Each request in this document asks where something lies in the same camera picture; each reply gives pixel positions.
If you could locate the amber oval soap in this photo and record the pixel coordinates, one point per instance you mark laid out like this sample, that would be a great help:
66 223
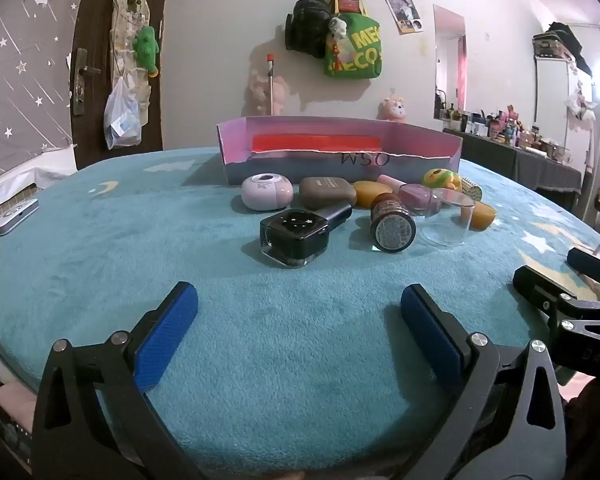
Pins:
367 194
484 216

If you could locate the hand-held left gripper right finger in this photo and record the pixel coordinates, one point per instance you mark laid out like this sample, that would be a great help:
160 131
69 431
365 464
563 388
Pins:
430 335

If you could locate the green and yellow toy figure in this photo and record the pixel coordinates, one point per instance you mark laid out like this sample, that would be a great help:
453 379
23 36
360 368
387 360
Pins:
440 178

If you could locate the grey star printed curtain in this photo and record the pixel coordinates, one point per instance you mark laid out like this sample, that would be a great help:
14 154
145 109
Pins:
20 70

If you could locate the black nail polish bottle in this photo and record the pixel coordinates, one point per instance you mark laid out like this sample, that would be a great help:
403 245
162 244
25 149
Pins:
292 237

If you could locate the pink plush doll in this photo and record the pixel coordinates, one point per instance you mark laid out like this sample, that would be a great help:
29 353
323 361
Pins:
392 110

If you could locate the translucent plastic bag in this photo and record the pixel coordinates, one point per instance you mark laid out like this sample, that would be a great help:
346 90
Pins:
120 120

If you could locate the pink cardboard box red liner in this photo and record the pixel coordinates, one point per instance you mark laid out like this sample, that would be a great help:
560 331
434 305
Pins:
330 127

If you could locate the dark brown door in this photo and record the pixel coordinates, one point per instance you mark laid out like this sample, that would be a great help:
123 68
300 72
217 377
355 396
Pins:
92 20

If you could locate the black bag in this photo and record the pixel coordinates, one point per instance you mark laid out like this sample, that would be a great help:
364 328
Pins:
572 40

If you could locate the clear hanging organizer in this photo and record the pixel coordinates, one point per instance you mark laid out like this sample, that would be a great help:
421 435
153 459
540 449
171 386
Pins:
125 10

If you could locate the lilac rounded mini camera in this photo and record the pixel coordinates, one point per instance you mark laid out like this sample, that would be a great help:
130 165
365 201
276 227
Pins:
267 195

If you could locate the teal printed blanket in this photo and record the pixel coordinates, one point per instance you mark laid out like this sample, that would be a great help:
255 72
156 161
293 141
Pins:
300 310

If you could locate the silver flat device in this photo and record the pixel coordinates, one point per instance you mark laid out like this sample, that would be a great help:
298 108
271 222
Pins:
12 217

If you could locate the green plush frog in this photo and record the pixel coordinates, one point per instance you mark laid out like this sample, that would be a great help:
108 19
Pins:
145 47

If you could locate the brown compact case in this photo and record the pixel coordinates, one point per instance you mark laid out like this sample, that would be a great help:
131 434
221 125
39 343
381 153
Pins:
325 192

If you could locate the black backpack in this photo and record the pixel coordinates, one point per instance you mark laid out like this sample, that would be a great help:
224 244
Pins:
307 25

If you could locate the wall mirror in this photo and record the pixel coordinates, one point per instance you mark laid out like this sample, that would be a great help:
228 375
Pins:
447 60

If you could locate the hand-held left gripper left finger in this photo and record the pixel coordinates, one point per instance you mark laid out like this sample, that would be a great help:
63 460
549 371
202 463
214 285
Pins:
165 335

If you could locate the green tote bag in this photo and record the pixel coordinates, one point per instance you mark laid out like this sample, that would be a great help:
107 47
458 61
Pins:
360 50

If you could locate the white hanging plush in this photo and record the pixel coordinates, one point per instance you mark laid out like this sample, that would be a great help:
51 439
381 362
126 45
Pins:
580 102

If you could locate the white plastic sheet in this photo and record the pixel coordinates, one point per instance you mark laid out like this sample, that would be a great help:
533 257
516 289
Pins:
30 175

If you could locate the dark cloth covered table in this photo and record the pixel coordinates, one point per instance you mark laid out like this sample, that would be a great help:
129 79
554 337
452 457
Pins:
505 160

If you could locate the pink plush bear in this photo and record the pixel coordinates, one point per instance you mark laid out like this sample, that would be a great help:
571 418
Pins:
280 92

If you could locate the pink nail polish bottle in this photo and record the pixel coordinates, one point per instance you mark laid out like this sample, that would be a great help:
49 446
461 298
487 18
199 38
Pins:
415 197

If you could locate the brown glitter bottle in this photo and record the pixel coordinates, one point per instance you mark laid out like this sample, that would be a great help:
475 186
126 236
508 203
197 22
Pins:
392 230

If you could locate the row of cosmetic bottles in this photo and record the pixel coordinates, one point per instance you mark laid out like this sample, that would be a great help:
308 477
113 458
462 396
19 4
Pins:
505 127

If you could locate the clear glass cup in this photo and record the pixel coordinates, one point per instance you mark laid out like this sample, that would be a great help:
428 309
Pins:
447 225

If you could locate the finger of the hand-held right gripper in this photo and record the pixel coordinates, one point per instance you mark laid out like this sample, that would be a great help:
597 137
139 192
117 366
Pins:
535 282
587 260

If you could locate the wall photo print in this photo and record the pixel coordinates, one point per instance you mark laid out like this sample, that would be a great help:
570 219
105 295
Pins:
404 14

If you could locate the white wardrobe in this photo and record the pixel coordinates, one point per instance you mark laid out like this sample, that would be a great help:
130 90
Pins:
555 95

